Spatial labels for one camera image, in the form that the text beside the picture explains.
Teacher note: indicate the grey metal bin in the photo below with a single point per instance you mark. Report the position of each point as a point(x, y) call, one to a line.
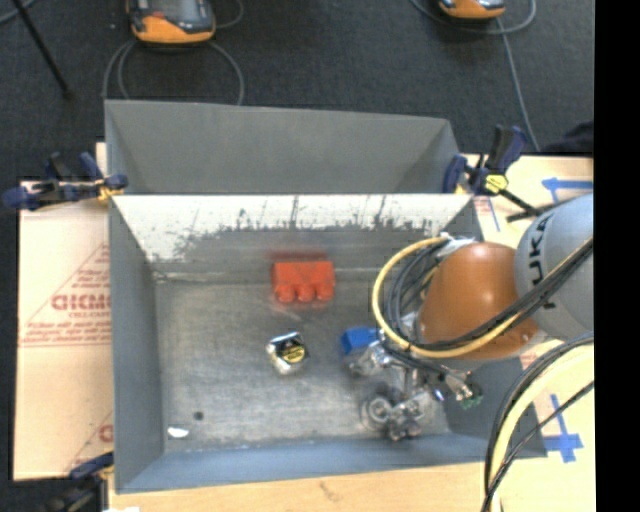
point(235, 360)

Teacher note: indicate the orange-red studded toy block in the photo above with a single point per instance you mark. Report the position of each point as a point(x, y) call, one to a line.
point(302, 280)

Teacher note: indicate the blue box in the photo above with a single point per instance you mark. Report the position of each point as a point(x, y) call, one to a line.
point(356, 340)

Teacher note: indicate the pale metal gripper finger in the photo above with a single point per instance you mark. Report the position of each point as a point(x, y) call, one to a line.
point(378, 409)
point(407, 424)

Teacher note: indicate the small white scrap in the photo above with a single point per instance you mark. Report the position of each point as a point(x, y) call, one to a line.
point(178, 432)

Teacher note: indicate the silver tape measure yellow label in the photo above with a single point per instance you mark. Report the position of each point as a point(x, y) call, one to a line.
point(287, 352)

